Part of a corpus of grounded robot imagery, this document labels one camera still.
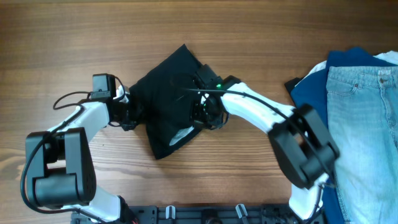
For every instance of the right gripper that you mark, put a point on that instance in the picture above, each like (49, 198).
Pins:
(216, 120)

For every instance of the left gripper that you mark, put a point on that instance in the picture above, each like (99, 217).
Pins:
(129, 124)

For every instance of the black shorts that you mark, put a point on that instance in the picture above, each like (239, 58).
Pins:
(167, 107)

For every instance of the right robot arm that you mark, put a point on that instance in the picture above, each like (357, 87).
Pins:
(304, 148)

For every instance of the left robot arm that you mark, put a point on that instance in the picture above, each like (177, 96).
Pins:
(59, 175)

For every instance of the black garment under pile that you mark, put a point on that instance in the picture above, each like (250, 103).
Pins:
(290, 85)

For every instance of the blue shirt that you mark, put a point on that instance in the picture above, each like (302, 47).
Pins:
(318, 99)

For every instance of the light blue jeans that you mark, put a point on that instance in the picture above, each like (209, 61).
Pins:
(362, 119)

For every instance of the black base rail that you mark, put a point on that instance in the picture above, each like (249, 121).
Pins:
(238, 214)

